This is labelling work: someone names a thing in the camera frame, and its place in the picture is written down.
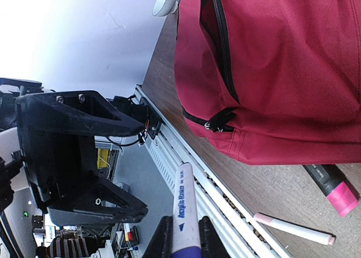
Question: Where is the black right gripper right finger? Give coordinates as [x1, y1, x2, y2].
[199, 216, 230, 258]

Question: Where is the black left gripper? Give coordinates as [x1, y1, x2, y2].
[15, 91, 148, 226]

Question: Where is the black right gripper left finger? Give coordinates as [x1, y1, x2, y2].
[142, 216, 173, 258]

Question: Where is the purple capped white marker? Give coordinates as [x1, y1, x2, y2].
[171, 163, 202, 257]

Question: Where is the pink capped white marker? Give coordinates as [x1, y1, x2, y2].
[253, 213, 336, 246]

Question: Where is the black pink highlighter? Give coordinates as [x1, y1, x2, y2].
[302, 164, 360, 217]

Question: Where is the red student backpack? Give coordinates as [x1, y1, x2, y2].
[174, 0, 360, 165]

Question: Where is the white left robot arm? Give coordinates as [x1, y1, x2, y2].
[1, 78, 148, 226]

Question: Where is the pale celadon ceramic bowl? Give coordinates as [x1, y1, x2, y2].
[152, 0, 178, 17]

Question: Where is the aluminium front rail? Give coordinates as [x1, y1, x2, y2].
[134, 85, 291, 257]

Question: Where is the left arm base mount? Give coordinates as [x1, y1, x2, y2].
[106, 94, 162, 148]

